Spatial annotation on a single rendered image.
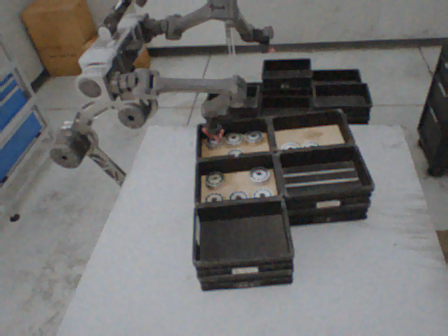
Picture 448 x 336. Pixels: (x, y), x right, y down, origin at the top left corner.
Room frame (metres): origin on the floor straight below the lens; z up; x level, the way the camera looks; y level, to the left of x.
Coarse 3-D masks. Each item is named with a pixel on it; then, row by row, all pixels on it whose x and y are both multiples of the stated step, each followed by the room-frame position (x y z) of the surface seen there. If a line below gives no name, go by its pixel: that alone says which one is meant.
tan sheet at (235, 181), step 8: (232, 176) 1.36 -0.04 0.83; (240, 176) 1.35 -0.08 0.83; (248, 176) 1.34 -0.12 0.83; (272, 176) 1.32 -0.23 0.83; (232, 184) 1.30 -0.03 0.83; (240, 184) 1.30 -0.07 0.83; (248, 184) 1.29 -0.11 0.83; (272, 184) 1.26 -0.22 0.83; (208, 192) 1.27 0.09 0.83; (224, 192) 1.26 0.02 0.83; (248, 192) 1.23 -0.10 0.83
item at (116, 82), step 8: (104, 72) 1.33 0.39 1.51; (112, 72) 1.36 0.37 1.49; (120, 72) 1.36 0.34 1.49; (104, 80) 1.31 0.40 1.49; (112, 80) 1.32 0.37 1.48; (120, 80) 1.32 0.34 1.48; (112, 88) 1.31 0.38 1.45; (120, 88) 1.31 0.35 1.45; (128, 88) 1.32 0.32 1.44; (112, 96) 1.31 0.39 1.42
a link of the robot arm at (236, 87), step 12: (144, 72) 1.34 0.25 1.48; (156, 72) 1.35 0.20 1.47; (156, 84) 1.30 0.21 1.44; (168, 84) 1.30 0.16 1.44; (180, 84) 1.29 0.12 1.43; (192, 84) 1.29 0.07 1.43; (204, 84) 1.28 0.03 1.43; (216, 84) 1.28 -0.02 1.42; (228, 84) 1.27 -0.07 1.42; (240, 84) 1.29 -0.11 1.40; (144, 96) 1.30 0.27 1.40; (156, 96) 1.29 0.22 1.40; (240, 96) 1.26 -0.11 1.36
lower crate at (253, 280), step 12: (228, 276) 0.81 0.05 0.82; (240, 276) 0.80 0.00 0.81; (252, 276) 0.80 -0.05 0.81; (264, 276) 0.80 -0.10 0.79; (276, 276) 0.80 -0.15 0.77; (288, 276) 0.80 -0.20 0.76; (204, 288) 0.83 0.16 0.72; (216, 288) 0.82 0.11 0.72; (228, 288) 0.81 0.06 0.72; (240, 288) 0.81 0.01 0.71
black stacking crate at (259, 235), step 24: (216, 216) 1.09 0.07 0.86; (240, 216) 1.09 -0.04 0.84; (264, 216) 1.08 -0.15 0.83; (216, 240) 0.98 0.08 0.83; (240, 240) 0.97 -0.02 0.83; (264, 240) 0.95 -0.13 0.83; (288, 240) 0.87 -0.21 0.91; (240, 264) 0.81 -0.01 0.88; (264, 264) 0.80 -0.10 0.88; (288, 264) 0.80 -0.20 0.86
